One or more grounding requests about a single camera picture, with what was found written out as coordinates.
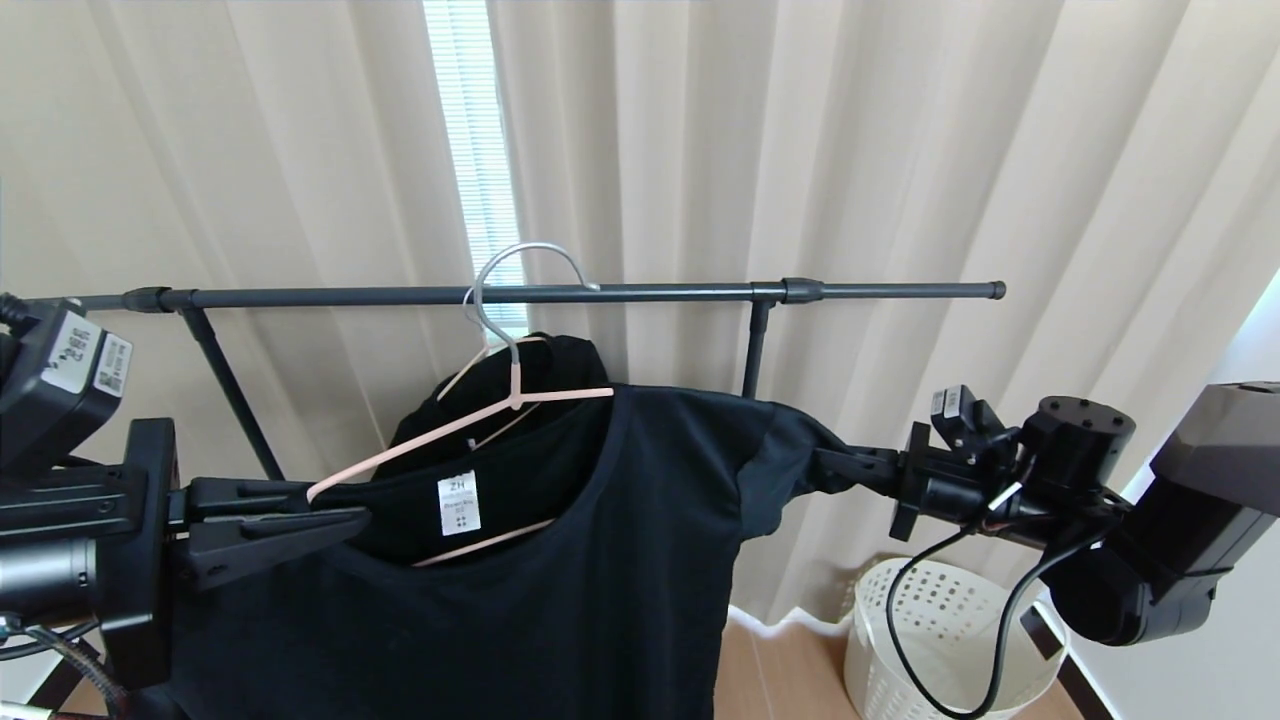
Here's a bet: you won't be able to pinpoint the pink clothes hanger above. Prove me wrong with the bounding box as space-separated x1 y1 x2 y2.
305 242 616 568
437 283 551 451

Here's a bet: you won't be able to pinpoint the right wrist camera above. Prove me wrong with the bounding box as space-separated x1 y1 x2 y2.
928 385 1011 466

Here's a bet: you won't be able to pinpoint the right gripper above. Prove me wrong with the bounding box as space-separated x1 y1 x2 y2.
812 422 1001 543

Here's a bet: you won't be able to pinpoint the beige curtain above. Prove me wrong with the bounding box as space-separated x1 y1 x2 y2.
0 0 536 481
488 0 1280 626

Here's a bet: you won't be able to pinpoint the window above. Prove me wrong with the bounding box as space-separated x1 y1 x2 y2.
422 0 531 341

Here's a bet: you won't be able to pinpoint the black shorts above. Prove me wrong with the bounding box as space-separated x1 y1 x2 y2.
388 333 613 479

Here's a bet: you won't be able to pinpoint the white laundry basket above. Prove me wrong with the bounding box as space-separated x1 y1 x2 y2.
843 557 1071 720

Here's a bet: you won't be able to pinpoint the black garment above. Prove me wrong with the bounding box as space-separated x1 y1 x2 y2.
160 385 856 720

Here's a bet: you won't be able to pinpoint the black clothes rack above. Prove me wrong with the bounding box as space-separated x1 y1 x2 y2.
20 278 1007 481

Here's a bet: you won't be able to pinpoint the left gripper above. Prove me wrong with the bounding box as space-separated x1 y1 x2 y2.
0 418 373 691

